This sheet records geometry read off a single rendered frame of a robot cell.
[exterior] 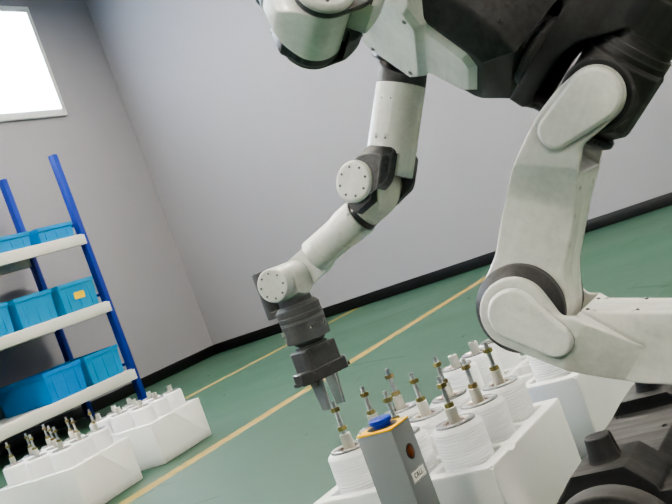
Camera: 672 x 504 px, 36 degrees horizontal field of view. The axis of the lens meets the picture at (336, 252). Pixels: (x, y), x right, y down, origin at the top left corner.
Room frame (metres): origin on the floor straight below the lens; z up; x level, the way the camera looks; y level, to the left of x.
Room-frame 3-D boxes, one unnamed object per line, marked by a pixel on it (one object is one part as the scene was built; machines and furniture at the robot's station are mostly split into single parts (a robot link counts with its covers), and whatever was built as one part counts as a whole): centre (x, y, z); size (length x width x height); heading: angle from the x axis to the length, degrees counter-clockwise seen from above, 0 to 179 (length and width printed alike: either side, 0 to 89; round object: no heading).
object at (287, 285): (2.02, 0.12, 0.57); 0.11 x 0.11 x 0.11; 63
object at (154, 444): (4.62, 1.07, 0.09); 0.39 x 0.39 x 0.18; 64
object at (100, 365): (7.67, 2.06, 0.36); 0.50 x 0.38 x 0.21; 62
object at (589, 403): (2.53, -0.34, 0.09); 0.39 x 0.39 x 0.18; 56
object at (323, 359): (2.02, 0.11, 0.46); 0.13 x 0.10 x 0.12; 131
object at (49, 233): (7.67, 2.05, 1.38); 0.50 x 0.38 x 0.11; 62
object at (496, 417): (2.00, -0.16, 0.16); 0.10 x 0.10 x 0.18
